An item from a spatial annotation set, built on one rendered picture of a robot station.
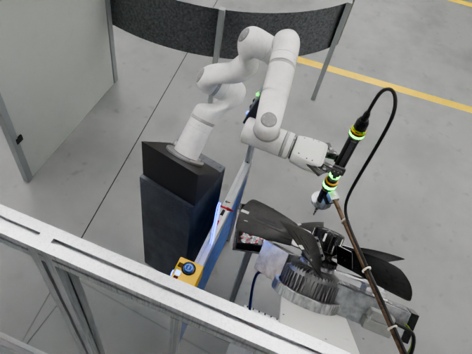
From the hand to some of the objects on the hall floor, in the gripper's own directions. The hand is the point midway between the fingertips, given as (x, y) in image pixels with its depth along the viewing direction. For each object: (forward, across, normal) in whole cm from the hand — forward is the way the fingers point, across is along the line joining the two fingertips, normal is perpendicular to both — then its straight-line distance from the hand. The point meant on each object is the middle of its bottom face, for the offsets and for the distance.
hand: (339, 164), depth 135 cm
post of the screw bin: (-18, +11, +165) cm, 166 cm away
